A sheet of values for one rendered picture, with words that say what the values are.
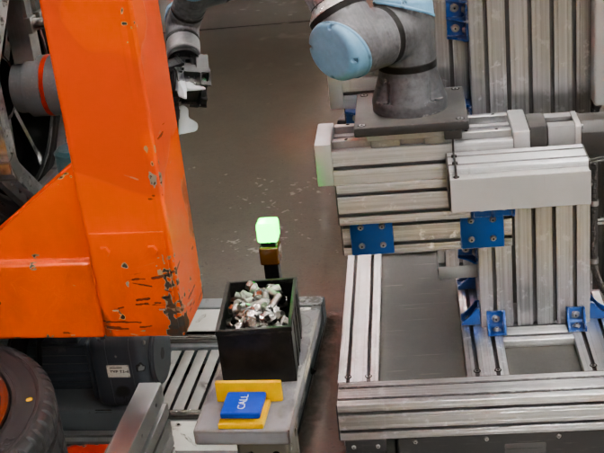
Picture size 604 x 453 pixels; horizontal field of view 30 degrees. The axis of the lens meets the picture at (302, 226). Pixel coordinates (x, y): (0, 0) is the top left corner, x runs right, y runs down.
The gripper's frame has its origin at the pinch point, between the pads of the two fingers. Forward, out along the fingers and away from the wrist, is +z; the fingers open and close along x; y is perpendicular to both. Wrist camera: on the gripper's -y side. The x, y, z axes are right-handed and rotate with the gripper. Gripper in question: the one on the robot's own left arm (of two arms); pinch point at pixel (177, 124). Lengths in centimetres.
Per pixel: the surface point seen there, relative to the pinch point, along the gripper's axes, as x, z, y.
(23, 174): 19.3, 0.2, -31.0
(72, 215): -8.2, 31.9, -21.4
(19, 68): 12.9, -25.4, -33.3
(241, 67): 221, -245, 68
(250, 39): 247, -293, 81
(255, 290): -0.7, 42.0, 13.4
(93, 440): 35, 56, -14
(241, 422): -3, 71, 8
